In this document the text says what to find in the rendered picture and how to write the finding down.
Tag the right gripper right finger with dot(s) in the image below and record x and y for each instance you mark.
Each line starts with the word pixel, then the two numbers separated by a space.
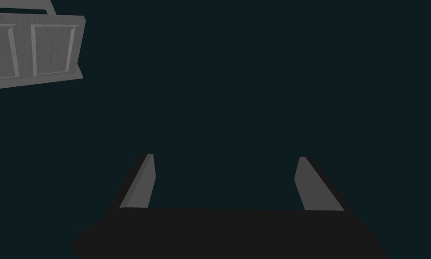
pixel 317 190

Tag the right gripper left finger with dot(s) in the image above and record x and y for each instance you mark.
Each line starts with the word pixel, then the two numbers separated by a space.
pixel 140 187

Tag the grey panelled cupboard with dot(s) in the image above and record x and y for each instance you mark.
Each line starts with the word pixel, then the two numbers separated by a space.
pixel 50 50

